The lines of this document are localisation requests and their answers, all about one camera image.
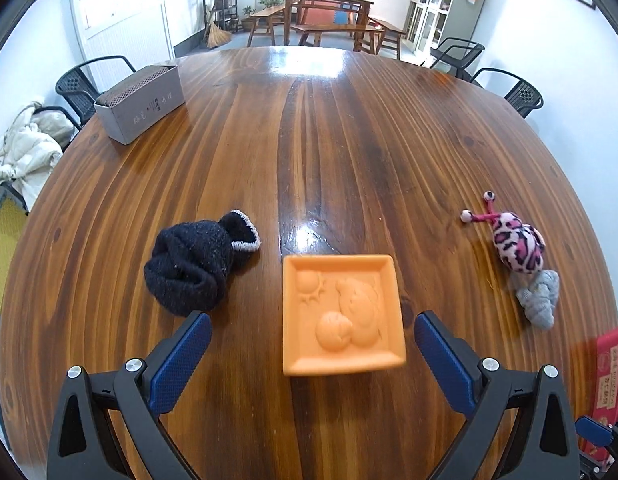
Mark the small green potted plant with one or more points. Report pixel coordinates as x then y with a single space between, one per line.
248 17

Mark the black metal chair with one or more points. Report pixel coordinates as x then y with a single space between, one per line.
456 55
81 90
521 95
69 127

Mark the large green potted plant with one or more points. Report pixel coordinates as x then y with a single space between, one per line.
271 0

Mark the small grey-blue sock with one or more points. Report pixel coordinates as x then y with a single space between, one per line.
539 300

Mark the grey glass-door cabinet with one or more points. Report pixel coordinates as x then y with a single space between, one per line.
451 5

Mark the red container box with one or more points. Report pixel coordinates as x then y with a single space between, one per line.
609 370

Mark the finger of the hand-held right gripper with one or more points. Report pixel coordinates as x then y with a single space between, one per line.
594 430

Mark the pink leopard snail plush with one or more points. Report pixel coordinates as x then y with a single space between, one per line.
519 247

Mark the orange and blue foam mats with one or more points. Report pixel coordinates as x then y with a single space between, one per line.
319 17

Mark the yellow foam mat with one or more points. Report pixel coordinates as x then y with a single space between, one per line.
4 255

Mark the white door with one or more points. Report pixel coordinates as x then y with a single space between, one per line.
124 10

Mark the dark wooden plant shelf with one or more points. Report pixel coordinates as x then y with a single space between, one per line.
226 5

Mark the straw broom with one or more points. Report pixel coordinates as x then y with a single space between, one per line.
219 37

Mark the wooden bench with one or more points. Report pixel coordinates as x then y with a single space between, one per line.
266 12
389 29
334 29

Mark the white puffer jacket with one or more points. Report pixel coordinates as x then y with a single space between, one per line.
24 155

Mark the grey rectangular box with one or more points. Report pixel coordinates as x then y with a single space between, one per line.
139 110

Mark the black rolled sock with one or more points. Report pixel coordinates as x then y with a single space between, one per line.
189 265

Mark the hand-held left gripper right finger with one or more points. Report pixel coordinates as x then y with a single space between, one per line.
446 365

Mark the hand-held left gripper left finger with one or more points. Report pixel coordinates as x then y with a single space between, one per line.
181 360

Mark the large orange embossed cube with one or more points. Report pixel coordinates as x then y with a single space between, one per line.
344 315

